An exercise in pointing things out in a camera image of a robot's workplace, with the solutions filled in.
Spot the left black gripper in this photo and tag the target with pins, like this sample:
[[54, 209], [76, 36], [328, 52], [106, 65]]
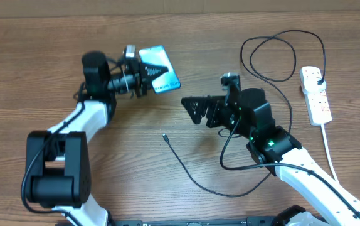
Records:
[[143, 78]]

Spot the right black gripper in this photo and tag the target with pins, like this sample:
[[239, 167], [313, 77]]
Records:
[[213, 107]]

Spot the Samsung Galaxy smartphone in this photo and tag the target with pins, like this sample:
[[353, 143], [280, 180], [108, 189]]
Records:
[[157, 55]]

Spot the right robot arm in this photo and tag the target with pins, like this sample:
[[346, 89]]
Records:
[[248, 114]]

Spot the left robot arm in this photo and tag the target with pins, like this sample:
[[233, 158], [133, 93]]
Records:
[[57, 173]]

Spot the white charger plug adapter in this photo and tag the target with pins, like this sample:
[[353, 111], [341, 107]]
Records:
[[312, 85]]

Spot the white power strip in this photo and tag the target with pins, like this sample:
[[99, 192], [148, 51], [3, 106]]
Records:
[[317, 103]]

